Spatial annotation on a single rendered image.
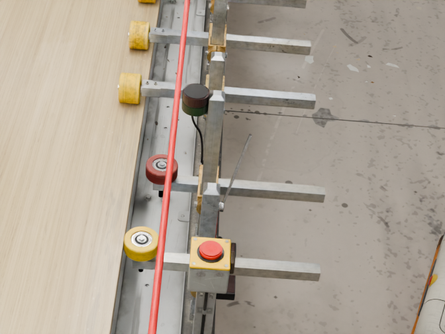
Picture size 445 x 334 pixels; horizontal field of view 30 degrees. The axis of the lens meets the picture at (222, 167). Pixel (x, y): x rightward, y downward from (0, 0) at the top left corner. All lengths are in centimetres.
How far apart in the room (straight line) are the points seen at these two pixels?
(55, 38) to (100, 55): 15
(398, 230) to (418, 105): 83
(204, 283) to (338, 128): 229
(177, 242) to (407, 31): 245
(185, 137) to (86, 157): 56
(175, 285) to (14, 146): 54
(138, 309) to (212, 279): 69
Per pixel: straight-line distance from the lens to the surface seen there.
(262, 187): 210
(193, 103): 184
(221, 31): 234
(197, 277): 145
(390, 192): 344
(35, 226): 193
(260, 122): 364
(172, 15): 312
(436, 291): 277
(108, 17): 258
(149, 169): 205
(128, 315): 211
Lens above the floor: 231
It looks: 43 degrees down
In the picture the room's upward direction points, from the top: 6 degrees clockwise
